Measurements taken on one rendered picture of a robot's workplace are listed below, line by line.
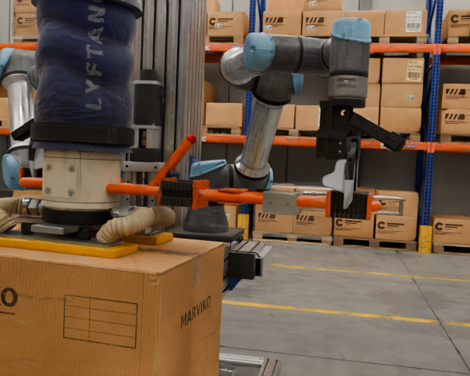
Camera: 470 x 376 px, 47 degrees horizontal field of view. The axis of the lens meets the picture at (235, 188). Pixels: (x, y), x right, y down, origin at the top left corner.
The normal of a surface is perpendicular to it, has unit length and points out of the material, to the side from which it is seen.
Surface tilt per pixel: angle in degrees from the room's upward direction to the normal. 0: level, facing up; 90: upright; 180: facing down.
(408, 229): 89
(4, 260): 89
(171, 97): 90
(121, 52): 70
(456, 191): 90
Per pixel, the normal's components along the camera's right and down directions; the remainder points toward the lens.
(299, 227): -0.18, 0.07
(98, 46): 0.57, -0.29
